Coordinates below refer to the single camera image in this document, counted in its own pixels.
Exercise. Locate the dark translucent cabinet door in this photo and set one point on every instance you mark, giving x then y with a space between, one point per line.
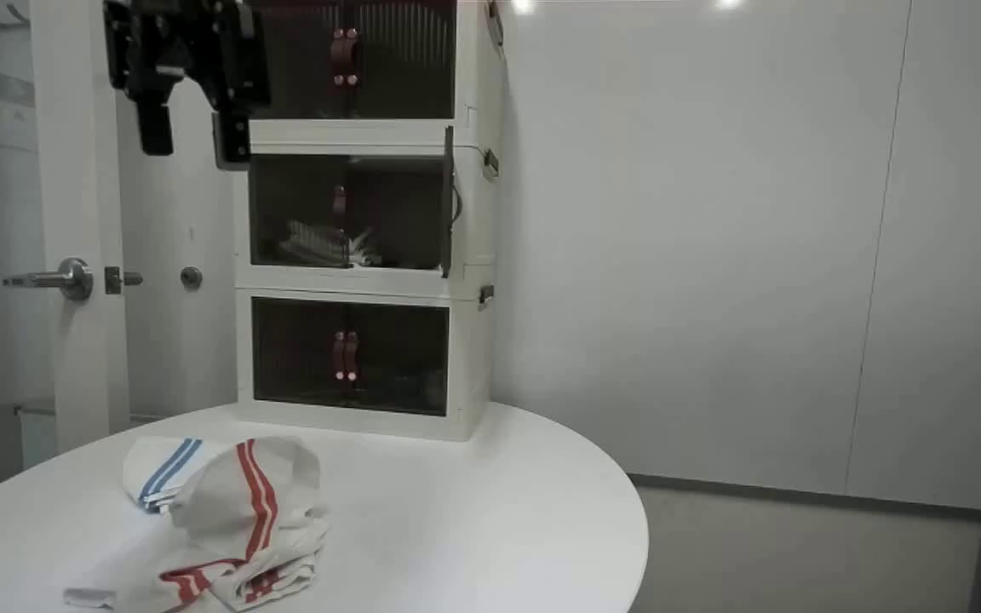
408 357
291 353
291 57
408 57

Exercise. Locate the metal door latch plate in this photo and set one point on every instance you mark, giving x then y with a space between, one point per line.
117 279

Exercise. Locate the white towel blue stripes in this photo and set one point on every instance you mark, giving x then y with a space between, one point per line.
168 472

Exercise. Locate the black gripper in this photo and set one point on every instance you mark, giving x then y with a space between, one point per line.
188 34

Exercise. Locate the round metal wall bumper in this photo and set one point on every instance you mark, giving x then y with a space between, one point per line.
192 278

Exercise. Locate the white room door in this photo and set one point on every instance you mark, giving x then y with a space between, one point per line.
77 170

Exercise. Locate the white towel red stripes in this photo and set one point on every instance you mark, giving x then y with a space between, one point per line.
253 511

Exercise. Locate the black cabinet side latch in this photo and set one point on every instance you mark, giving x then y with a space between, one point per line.
486 293
494 21
489 163

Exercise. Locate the ribbed translucent cabinet door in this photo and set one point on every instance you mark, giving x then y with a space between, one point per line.
449 205
291 193

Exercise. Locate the folded white towels pile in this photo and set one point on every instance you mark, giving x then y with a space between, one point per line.
354 254

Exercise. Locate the white stacked storage cabinet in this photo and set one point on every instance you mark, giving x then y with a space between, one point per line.
467 225

